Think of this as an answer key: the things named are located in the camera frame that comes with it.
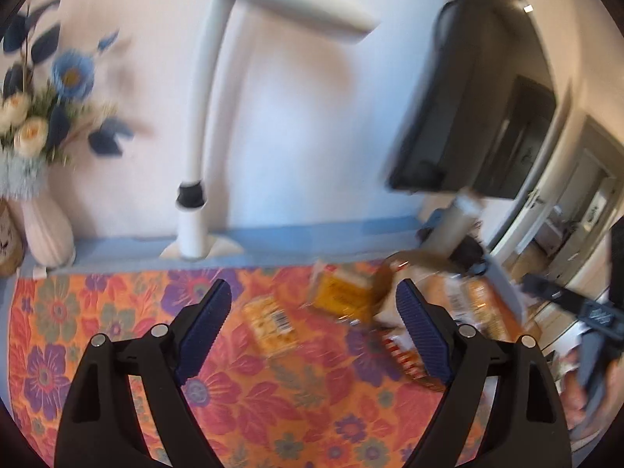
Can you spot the white desk lamp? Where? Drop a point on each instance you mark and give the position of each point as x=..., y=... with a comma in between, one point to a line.
x=204, y=107

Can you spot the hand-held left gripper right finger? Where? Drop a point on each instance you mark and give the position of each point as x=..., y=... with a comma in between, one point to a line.
x=421, y=331

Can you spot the yellow cracker packet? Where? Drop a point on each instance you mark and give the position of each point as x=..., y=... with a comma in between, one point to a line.
x=270, y=324

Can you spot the red rice cracker packet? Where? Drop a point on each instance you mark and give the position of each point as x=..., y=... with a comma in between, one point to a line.
x=399, y=351

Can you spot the grey door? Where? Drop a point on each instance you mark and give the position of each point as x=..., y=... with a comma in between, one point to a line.
x=585, y=180

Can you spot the yellow snack packet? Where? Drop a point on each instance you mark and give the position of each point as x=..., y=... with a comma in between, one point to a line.
x=341, y=297

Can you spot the black monitor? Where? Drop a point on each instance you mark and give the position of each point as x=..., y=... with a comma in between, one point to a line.
x=448, y=107

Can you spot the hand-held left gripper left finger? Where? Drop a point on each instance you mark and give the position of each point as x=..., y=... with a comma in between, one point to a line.
x=204, y=326

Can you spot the white ribbed vase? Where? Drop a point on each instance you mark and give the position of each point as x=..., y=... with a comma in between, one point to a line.
x=46, y=234

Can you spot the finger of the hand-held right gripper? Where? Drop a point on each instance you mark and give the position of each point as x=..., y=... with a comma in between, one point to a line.
x=594, y=370
x=560, y=297

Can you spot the orange bread packet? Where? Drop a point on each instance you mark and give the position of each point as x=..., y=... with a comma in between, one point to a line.
x=482, y=302

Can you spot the floral orange tablecloth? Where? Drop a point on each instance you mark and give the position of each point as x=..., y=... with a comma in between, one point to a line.
x=268, y=399

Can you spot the blue and white flower bouquet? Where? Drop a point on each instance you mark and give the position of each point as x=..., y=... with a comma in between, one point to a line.
x=29, y=126

